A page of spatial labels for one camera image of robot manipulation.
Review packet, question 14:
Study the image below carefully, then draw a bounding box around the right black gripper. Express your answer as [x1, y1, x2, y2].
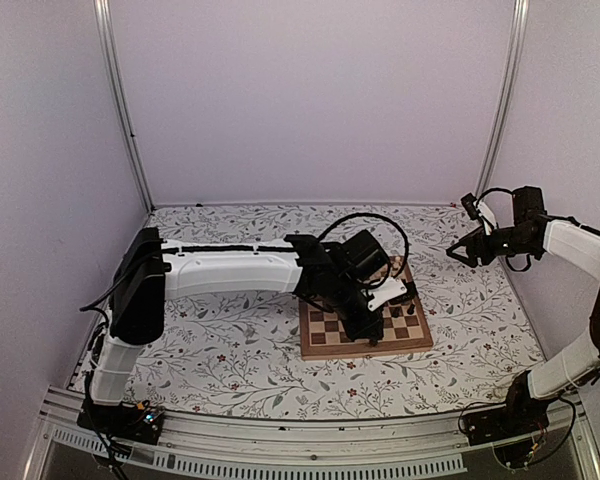
[447, 225, 538, 269]

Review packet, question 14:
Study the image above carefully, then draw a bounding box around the wooden chess board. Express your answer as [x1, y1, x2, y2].
[299, 268, 434, 361]

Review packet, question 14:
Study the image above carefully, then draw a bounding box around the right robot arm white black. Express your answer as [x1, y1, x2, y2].
[446, 186, 600, 436]

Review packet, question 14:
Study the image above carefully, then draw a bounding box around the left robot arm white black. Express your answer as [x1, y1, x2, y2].
[85, 228, 389, 434]

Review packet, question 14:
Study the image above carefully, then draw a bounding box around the floral patterned table mat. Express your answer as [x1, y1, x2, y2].
[126, 205, 544, 420]

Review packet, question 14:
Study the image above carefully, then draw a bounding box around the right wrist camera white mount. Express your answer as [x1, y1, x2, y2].
[461, 193, 498, 235]

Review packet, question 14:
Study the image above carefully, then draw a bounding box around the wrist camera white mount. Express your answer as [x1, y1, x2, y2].
[366, 278, 417, 311]
[461, 193, 498, 235]

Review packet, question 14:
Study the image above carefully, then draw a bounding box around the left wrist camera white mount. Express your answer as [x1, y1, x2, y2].
[366, 278, 417, 311]

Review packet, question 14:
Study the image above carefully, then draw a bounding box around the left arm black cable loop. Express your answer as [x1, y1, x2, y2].
[319, 212, 412, 281]

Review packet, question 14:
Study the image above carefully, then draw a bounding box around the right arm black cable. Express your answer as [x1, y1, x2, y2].
[477, 186, 519, 201]

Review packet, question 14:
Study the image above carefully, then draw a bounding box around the front aluminium rail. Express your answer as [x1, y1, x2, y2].
[24, 387, 600, 479]

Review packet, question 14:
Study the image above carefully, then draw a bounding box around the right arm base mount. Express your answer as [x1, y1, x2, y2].
[458, 399, 550, 470]

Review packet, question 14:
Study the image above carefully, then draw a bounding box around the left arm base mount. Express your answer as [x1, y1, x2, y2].
[77, 392, 166, 445]

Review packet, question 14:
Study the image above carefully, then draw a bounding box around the right aluminium frame post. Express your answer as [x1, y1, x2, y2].
[475, 0, 530, 195]

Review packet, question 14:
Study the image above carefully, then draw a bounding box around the aluminium frame post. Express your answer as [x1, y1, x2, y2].
[93, 0, 155, 214]
[475, 0, 530, 195]

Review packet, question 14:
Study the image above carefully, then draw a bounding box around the left aluminium frame post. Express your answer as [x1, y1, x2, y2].
[93, 0, 155, 214]

